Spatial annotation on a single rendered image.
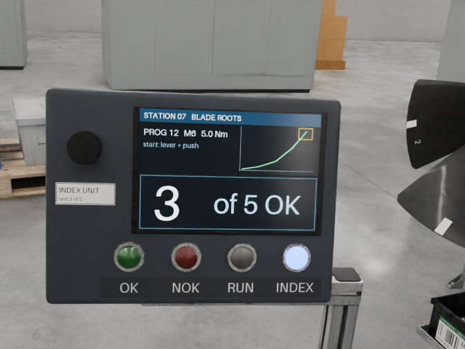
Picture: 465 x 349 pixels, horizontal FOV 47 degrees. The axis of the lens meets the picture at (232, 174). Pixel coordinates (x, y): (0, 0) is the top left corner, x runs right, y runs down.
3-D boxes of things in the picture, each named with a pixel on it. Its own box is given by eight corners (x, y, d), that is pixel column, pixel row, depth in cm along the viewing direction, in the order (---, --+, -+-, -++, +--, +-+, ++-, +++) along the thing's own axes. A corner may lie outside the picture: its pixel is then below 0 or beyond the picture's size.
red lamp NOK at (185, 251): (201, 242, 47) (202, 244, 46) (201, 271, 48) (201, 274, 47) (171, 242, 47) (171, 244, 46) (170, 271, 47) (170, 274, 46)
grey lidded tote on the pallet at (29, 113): (71, 138, 401) (70, 95, 390) (86, 164, 350) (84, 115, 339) (12, 142, 384) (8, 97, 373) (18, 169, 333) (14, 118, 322)
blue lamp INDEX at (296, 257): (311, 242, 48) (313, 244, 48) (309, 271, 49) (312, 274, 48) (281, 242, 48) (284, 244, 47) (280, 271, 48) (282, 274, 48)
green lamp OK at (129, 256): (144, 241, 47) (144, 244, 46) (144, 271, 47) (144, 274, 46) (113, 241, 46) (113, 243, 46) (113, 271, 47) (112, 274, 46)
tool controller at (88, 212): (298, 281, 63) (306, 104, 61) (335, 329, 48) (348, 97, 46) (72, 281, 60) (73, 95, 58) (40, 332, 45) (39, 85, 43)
